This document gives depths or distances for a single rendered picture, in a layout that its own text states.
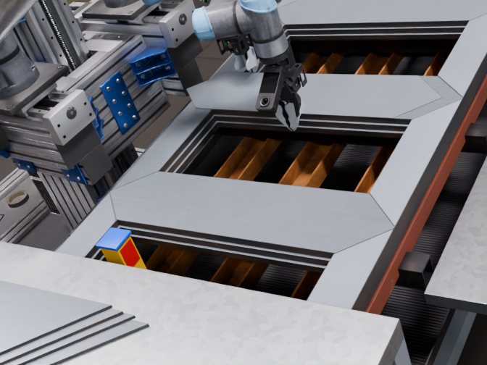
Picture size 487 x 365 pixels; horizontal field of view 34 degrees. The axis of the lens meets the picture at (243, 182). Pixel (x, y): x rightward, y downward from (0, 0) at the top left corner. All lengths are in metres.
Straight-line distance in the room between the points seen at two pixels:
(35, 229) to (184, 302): 1.99
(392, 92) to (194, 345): 0.97
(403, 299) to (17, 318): 0.89
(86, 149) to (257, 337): 1.19
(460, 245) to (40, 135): 1.15
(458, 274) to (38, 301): 0.79
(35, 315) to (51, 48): 1.21
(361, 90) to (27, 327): 1.04
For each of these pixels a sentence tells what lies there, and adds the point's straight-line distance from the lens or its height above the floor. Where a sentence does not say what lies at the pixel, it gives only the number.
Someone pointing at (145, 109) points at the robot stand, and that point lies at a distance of 2.51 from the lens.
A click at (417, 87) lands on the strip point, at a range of 1.95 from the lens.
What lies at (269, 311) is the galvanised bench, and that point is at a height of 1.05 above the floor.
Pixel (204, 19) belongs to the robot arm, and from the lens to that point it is 1.79.
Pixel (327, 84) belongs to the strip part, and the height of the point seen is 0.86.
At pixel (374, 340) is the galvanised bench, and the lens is 1.12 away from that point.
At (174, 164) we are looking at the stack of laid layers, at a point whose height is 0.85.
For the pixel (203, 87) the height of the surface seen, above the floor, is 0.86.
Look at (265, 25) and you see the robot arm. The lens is 1.76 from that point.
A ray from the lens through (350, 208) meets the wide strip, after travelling 1.63.
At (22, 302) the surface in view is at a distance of 1.41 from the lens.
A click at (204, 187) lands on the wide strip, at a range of 1.83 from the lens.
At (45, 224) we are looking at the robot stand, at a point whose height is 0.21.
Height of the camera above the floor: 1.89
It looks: 35 degrees down
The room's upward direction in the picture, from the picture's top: 20 degrees counter-clockwise
